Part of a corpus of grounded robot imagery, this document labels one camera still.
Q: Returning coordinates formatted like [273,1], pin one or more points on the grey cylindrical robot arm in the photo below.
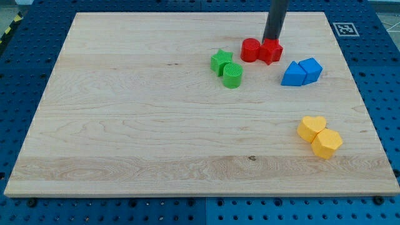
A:
[275,19]

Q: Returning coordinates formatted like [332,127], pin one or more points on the blue cube block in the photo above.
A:
[312,69]

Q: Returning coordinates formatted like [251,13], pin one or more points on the green cylinder block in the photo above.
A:
[232,74]

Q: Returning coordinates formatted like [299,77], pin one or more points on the green star block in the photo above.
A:
[219,60]

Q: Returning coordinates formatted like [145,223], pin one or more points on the light wooden board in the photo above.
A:
[132,109]

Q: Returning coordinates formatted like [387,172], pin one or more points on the red cylinder block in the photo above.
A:
[250,50]

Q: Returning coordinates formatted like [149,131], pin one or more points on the red star block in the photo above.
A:
[270,51]

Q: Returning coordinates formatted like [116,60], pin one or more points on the blue triangle block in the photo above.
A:
[294,75]

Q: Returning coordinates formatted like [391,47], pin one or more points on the yellow heart block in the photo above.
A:
[310,126]

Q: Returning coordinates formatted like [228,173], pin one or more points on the yellow hexagon block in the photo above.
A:
[326,143]

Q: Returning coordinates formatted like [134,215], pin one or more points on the white fiducial marker tag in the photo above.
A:
[345,29]

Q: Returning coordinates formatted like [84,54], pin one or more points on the black yellow hazard tape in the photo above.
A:
[11,29]

